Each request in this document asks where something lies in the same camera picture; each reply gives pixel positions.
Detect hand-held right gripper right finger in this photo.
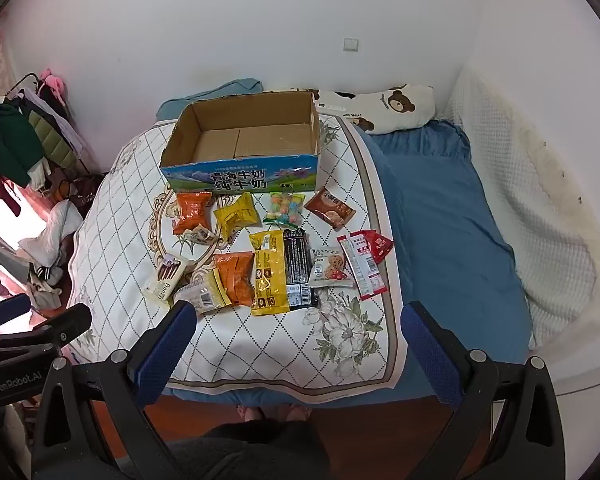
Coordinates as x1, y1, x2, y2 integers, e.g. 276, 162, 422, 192
400, 301, 566, 480

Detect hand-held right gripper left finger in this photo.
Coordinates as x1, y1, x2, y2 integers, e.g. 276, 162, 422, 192
32, 301, 201, 480

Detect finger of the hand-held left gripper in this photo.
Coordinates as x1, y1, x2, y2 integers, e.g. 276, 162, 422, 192
0, 294, 32, 333
32, 302, 93, 349

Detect clear and yellow snack packet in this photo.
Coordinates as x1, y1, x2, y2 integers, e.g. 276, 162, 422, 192
172, 269, 233, 316

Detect white chocolate wafer packet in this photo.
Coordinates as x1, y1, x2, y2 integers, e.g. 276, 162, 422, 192
141, 253, 193, 306

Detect orange snack packet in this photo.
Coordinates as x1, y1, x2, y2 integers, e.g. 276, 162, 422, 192
172, 191, 215, 236
212, 251, 256, 307

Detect small pale green snack packet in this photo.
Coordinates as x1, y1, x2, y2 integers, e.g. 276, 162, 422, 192
182, 227, 218, 247

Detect yellow and black snack packet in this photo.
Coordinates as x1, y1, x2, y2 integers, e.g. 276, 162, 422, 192
249, 227, 320, 317

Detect white cookie packet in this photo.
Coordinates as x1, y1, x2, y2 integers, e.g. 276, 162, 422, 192
309, 247, 355, 288

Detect brown snack packet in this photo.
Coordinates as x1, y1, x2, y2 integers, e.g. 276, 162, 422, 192
304, 187, 356, 231

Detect clear packet of colourful candy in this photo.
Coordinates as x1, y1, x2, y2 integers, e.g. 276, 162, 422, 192
262, 191, 302, 231

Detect cardboard box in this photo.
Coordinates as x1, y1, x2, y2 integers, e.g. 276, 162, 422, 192
160, 89, 322, 195

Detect white cloth pile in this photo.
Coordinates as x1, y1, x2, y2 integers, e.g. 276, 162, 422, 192
20, 200, 86, 281

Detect long red and white packet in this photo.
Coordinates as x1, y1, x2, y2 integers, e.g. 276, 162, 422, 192
336, 232, 387, 302

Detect small red snack packet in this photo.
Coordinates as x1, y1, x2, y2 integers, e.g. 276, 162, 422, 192
362, 230, 395, 265

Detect blue bed sheet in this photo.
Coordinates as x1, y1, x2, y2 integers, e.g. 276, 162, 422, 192
155, 120, 536, 411

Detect white floral quilted mat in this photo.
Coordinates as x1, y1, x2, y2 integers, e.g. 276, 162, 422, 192
67, 112, 411, 405

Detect green jacket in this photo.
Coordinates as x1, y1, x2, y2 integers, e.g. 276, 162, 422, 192
0, 105, 46, 186

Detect olive puffer vest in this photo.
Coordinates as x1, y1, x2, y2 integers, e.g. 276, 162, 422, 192
27, 107, 78, 168

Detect white textured blanket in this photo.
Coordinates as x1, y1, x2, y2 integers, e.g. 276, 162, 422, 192
442, 62, 600, 351

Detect pink plush toy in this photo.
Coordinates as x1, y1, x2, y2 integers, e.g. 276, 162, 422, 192
39, 69, 66, 106

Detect bear print pillow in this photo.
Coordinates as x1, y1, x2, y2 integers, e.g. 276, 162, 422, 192
290, 84, 437, 136

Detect blue pillow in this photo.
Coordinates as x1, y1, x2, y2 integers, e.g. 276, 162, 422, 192
156, 78, 265, 122

